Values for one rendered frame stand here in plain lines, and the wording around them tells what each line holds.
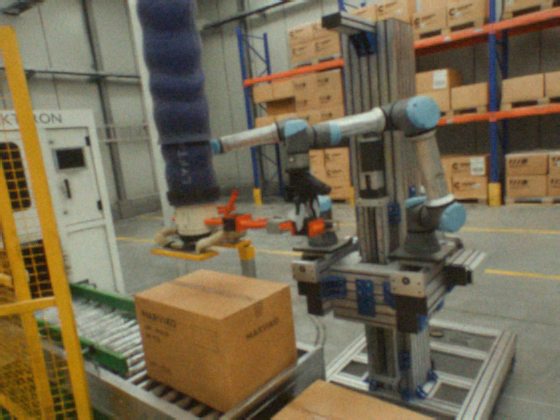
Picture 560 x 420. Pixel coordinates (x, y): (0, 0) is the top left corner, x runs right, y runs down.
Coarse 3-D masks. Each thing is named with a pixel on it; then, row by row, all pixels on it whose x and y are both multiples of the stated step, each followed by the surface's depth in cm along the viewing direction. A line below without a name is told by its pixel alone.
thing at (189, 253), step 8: (160, 248) 189; (168, 248) 187; (176, 248) 184; (184, 248) 183; (192, 248) 177; (176, 256) 179; (184, 256) 175; (192, 256) 171; (200, 256) 169; (208, 256) 172
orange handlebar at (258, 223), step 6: (222, 210) 203; (234, 210) 209; (204, 222) 181; (210, 222) 178; (216, 222) 176; (222, 222) 173; (240, 222) 167; (246, 222) 164; (252, 222) 162; (258, 222) 161; (264, 222) 159; (288, 222) 156; (252, 228) 162; (258, 228) 161; (264, 228) 159; (282, 228) 153; (288, 228) 151; (294, 228) 149; (318, 228) 144
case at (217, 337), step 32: (160, 288) 204; (192, 288) 199; (224, 288) 194; (256, 288) 189; (288, 288) 189; (160, 320) 189; (192, 320) 173; (224, 320) 162; (256, 320) 175; (288, 320) 190; (160, 352) 194; (192, 352) 177; (224, 352) 163; (256, 352) 175; (288, 352) 190; (192, 384) 182; (224, 384) 167; (256, 384) 176
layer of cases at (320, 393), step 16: (320, 384) 184; (304, 400) 175; (320, 400) 174; (336, 400) 172; (352, 400) 171; (368, 400) 170; (288, 416) 166; (304, 416) 165; (320, 416) 164; (336, 416) 163; (352, 416) 162; (368, 416) 161; (384, 416) 160; (400, 416) 159; (416, 416) 158
